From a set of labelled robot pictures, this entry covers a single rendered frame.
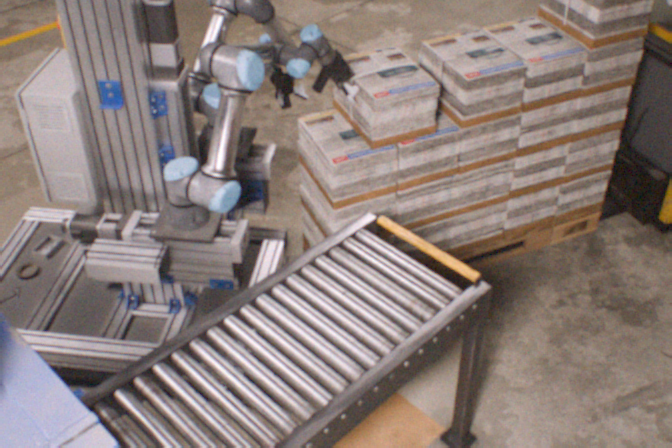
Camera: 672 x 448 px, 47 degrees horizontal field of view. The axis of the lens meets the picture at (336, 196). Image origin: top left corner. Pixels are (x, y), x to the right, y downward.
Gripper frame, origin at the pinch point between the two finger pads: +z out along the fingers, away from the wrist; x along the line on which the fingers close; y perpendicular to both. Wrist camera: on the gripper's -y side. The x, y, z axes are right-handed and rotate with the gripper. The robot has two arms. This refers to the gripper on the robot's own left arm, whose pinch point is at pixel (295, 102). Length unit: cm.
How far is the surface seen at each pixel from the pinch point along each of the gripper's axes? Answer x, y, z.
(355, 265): -18, -6, 96
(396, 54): 39.7, 20.5, 14.8
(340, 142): 6.2, -2.7, 32.1
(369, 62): 26.5, 20.7, 16.4
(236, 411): -73, -6, 135
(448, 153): 49, -13, 45
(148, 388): -93, -5, 117
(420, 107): 35, 12, 43
